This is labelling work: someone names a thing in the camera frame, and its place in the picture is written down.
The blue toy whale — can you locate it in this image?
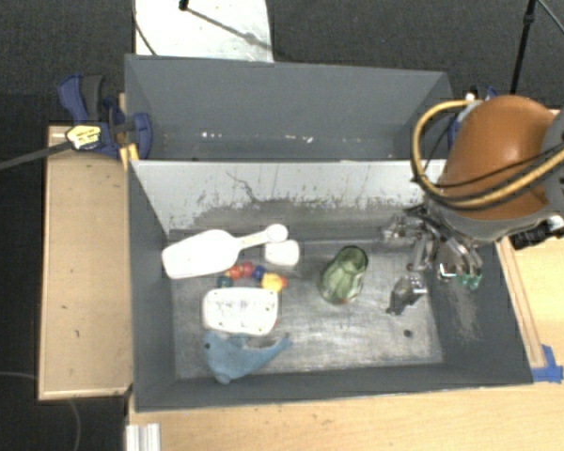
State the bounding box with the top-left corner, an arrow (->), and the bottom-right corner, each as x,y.
201,330 -> 293,386

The small white block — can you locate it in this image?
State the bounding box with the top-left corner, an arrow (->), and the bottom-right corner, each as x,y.
263,239 -> 301,268

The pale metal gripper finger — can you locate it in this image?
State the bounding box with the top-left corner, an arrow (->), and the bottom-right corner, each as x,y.
382,212 -> 422,242
385,273 -> 428,317

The white rectangular box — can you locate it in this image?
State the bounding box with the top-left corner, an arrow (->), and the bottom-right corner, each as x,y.
201,287 -> 280,337

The colourful bead ring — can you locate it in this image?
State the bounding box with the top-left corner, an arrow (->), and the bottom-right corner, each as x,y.
215,260 -> 290,294

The black cylinder on white bracket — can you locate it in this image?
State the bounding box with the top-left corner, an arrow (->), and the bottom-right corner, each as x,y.
509,217 -> 564,249

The grey metal bin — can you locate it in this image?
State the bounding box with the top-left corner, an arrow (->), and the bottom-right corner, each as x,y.
123,54 -> 535,412

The white plastic scoop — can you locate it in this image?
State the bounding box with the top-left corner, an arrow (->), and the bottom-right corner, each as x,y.
161,223 -> 290,281

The pale wood board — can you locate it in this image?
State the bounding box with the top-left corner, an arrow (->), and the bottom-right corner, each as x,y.
38,124 -> 135,401

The green glass cup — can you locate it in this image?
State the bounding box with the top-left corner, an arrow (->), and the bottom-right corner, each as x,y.
318,244 -> 369,306

